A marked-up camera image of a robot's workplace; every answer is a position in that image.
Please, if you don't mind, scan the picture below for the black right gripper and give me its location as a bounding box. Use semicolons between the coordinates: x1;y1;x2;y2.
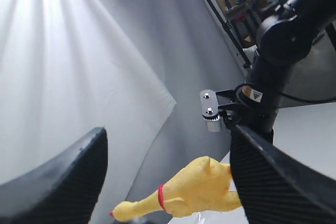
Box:
216;87;278;144

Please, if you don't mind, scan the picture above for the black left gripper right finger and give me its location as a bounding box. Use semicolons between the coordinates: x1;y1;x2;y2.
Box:
230;125;335;223

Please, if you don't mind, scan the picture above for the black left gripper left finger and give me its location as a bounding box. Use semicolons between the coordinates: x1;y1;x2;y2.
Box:
1;127;108;223

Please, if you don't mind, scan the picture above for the yellow rubber chicken toy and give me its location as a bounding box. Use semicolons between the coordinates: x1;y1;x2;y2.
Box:
110;156;242;222

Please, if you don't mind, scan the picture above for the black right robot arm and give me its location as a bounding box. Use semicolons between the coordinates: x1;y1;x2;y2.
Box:
222;0;335;143

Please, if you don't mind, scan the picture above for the black backdrop stand pole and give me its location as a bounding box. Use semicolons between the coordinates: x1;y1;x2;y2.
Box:
205;0;251;69

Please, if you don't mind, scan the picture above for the grey backdrop cloth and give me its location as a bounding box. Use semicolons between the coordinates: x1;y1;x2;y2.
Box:
1;0;243;220

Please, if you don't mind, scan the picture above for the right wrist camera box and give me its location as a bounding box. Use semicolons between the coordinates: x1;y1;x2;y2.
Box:
199;90;227;132

